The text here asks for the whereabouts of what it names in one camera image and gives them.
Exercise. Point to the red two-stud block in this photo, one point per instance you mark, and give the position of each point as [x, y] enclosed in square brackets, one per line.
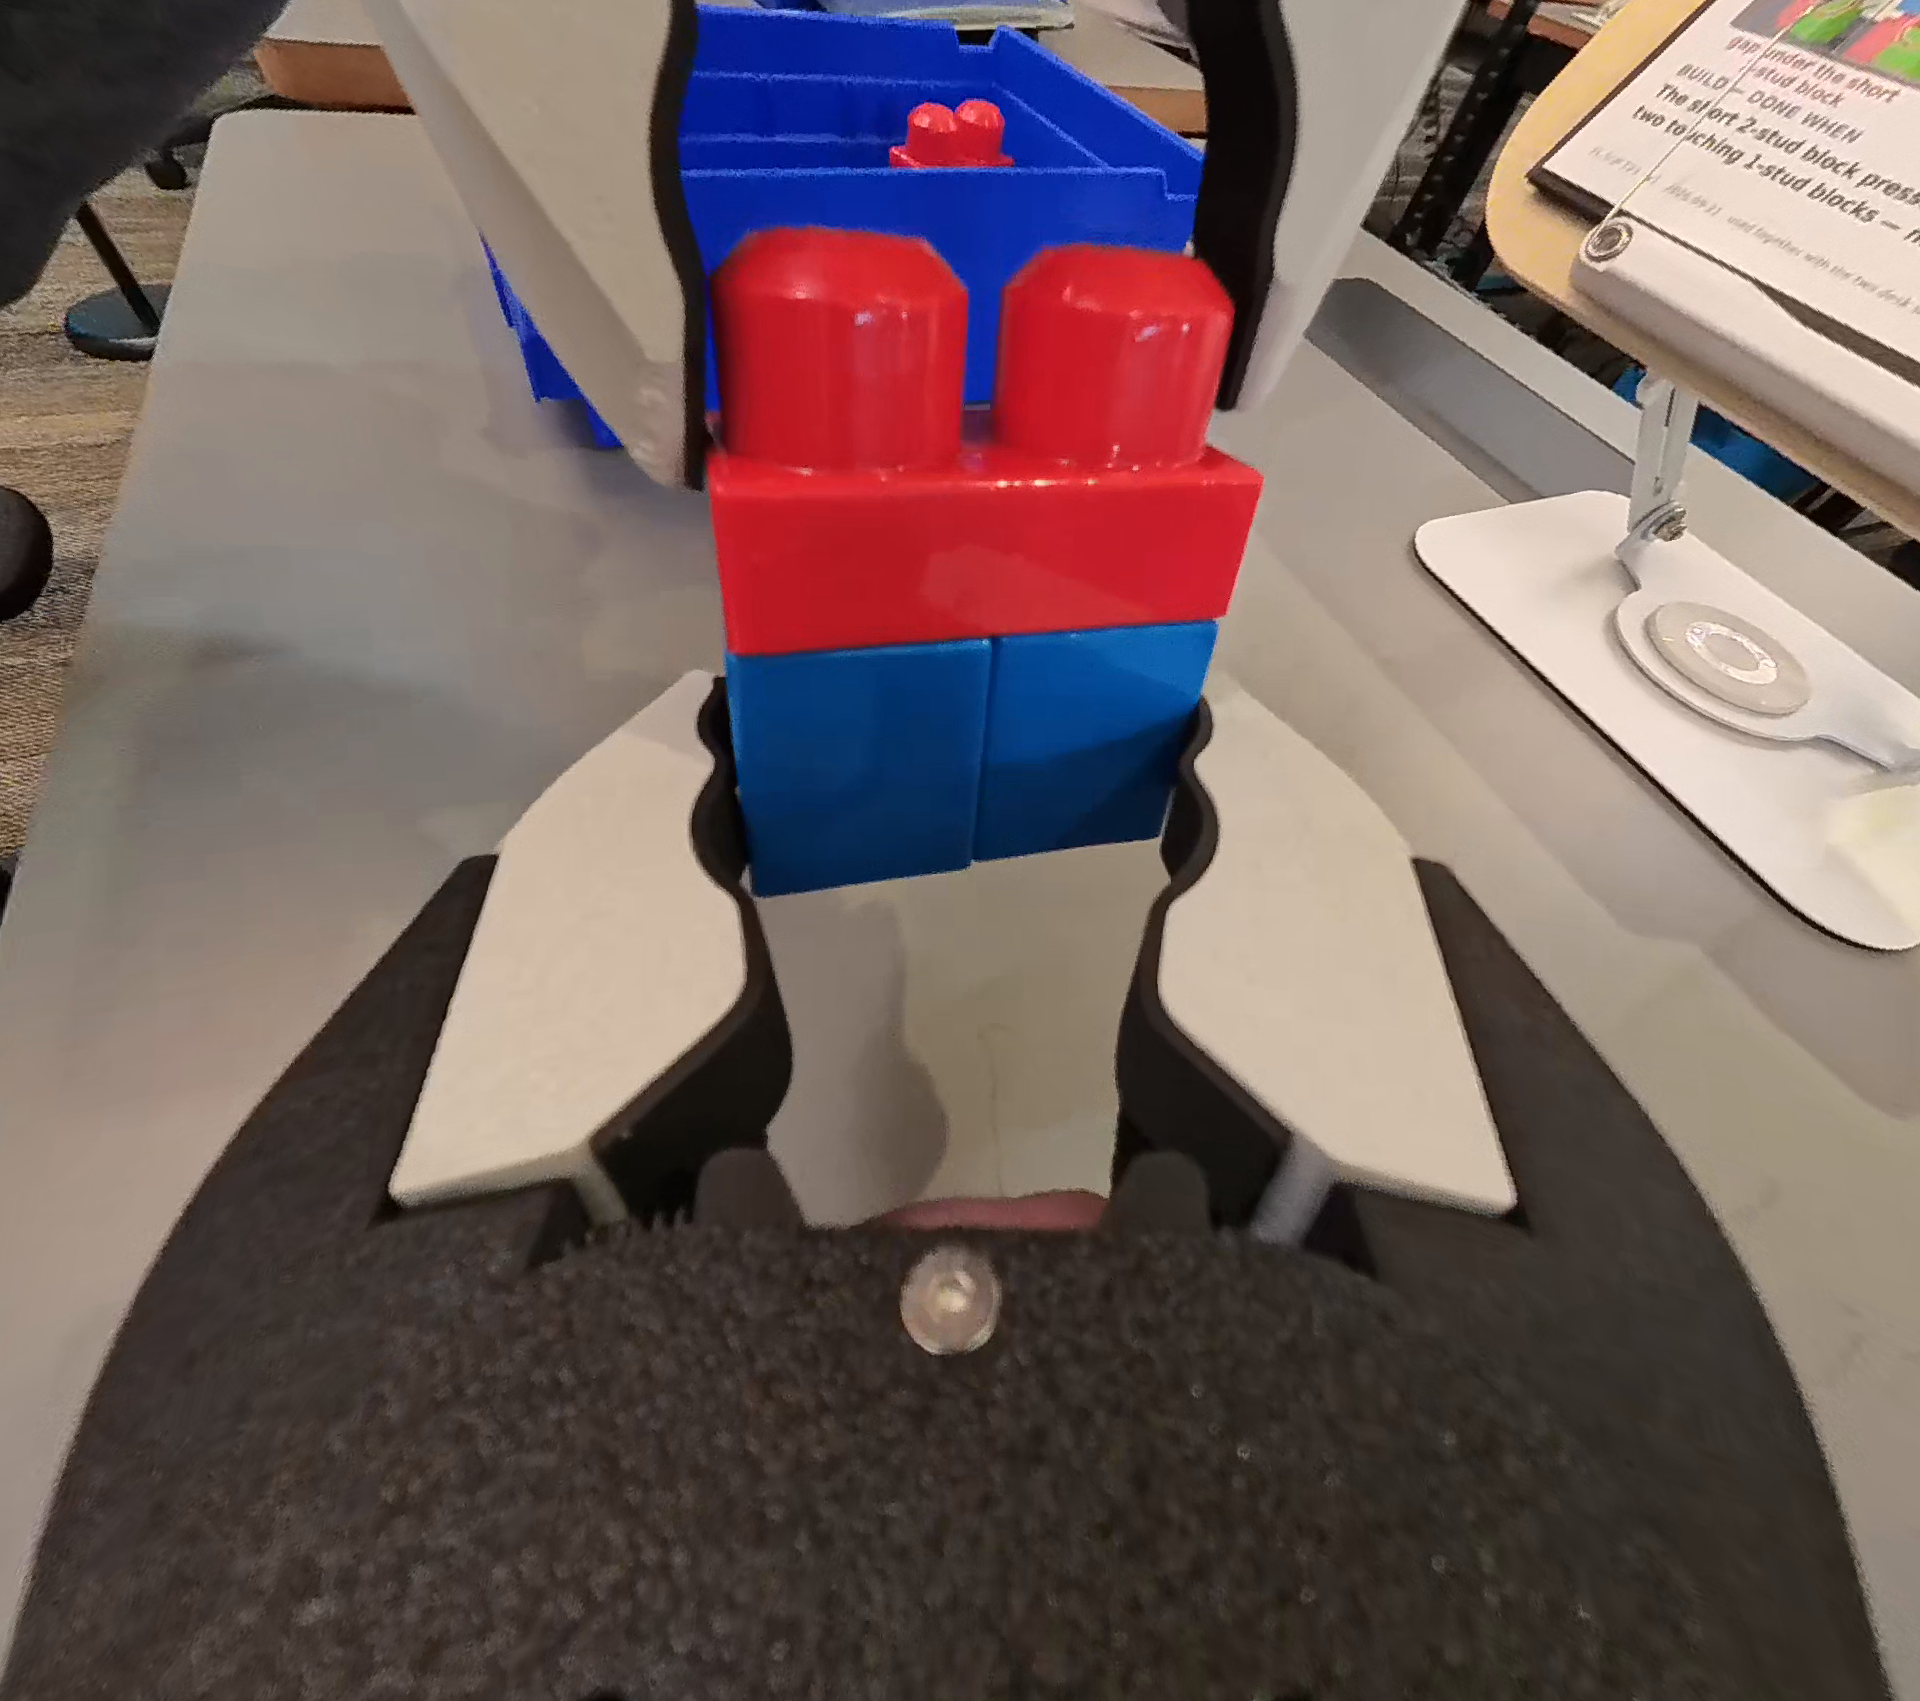
[953, 141]
[974, 547]

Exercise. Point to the clear plastic bag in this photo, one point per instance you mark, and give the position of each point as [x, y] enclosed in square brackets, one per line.
[944, 2]

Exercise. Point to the white wooden document stand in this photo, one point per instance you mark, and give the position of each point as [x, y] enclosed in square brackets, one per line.
[1531, 591]

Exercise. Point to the person's right hand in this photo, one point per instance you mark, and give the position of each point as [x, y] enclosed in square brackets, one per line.
[998, 1213]

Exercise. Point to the black round base stand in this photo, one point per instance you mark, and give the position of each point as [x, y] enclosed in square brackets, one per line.
[112, 324]

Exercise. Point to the blue one-stud block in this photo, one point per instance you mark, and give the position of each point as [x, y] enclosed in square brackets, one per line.
[1095, 740]
[854, 771]

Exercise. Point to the black mesh chair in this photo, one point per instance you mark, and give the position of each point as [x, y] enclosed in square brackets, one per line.
[18, 553]

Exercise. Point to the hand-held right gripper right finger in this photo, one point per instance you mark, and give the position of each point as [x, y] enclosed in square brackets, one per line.
[1320, 982]

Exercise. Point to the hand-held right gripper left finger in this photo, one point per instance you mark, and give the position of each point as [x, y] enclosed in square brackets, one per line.
[585, 982]

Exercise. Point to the printed instruction sheet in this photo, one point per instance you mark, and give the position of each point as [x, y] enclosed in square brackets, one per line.
[1771, 127]

